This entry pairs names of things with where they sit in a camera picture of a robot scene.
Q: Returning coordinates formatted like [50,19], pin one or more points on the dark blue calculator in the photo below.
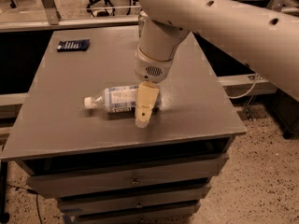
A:
[73,45]

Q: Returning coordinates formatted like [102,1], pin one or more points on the grey drawer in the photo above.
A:
[135,176]
[141,216]
[137,200]

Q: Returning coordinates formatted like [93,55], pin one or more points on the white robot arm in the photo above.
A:
[264,39]

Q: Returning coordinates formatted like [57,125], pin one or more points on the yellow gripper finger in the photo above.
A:
[146,97]

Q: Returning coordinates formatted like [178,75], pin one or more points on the bottom grey drawer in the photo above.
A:
[141,216]

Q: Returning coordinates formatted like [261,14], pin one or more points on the grey drawer cabinet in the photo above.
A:
[55,134]

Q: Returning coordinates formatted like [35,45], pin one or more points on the top grey drawer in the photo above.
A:
[135,176]

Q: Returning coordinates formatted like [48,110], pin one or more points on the middle grey drawer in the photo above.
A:
[137,200]

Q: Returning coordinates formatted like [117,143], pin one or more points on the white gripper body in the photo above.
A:
[151,68]

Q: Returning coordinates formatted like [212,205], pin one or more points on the metal railing frame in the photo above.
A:
[68,16]

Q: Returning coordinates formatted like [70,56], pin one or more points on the clear plastic water bottle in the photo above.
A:
[113,99]

